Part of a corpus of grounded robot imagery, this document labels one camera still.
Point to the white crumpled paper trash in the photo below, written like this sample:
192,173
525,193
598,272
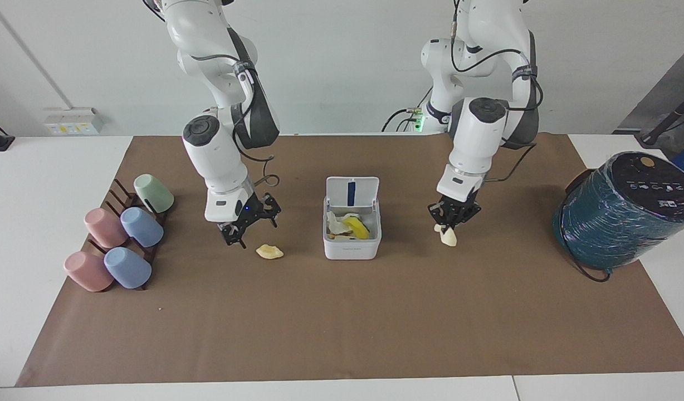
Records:
335,223

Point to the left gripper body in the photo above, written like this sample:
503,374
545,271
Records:
459,203

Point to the dark brown cup rack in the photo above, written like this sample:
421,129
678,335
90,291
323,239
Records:
121,196

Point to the white wall socket box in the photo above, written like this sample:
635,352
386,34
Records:
73,122

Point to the white wall conduit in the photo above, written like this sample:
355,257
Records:
35,58

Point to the green cup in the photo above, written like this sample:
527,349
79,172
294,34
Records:
154,194

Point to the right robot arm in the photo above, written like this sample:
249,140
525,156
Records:
214,156

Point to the blue cup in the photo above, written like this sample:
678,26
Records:
127,268
142,227

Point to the yellow peel trash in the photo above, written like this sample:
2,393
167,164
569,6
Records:
357,228

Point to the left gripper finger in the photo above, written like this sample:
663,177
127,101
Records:
439,216
467,216

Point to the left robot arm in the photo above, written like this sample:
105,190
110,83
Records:
478,139

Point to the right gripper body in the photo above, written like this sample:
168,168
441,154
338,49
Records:
252,210

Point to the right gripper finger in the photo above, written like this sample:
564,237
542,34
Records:
272,210
233,234

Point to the pale trash piece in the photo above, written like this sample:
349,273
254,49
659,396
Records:
449,238

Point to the yellowish crumpled trash piece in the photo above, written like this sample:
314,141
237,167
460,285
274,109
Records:
269,252

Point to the white trash bin with lid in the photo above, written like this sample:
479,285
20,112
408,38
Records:
351,248

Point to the pink cup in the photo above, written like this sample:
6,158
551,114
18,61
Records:
104,228
87,272

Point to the teal wrapped cylinder black top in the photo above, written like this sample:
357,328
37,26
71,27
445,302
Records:
615,217

